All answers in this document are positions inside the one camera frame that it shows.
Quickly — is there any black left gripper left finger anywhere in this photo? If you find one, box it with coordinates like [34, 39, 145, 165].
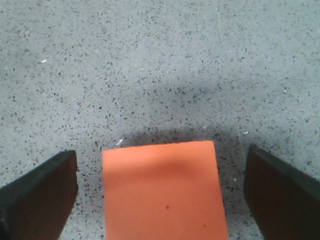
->
[0, 150, 78, 240]

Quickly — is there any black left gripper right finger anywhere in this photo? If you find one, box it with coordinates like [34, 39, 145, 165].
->
[243, 144, 320, 240]

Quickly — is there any orange foam cube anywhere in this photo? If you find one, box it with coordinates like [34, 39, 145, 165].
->
[102, 140, 229, 240]

